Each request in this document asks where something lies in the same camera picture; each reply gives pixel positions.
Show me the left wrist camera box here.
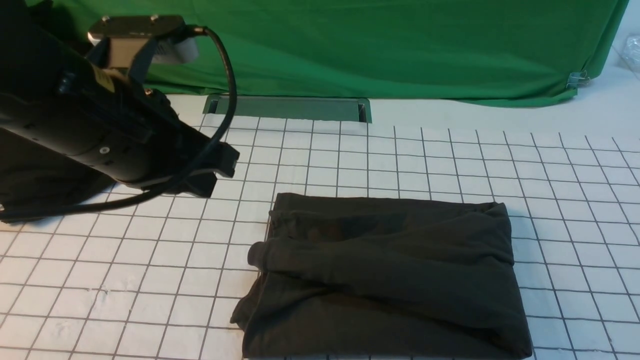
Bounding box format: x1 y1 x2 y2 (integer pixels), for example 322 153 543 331
86 14 200 70

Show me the green backdrop cloth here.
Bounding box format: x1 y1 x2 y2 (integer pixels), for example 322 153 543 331
44 0 629 109

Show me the clear plastic bag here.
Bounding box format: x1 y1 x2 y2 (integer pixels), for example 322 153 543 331
621 33 640 75

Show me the gray long-sleeved shirt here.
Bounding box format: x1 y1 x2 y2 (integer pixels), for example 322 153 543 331
230 193 534 360

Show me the metal binder clip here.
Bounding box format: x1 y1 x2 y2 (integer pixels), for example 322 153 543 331
566 70 591 89

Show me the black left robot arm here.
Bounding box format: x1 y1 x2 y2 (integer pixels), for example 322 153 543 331
1 0 240 198

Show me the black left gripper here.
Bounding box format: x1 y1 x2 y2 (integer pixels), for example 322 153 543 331
50 64 240 199

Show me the black clothes pile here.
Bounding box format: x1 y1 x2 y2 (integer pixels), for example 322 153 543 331
0 0 121 225

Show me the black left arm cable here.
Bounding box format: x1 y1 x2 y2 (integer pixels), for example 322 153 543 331
0 25 239 224

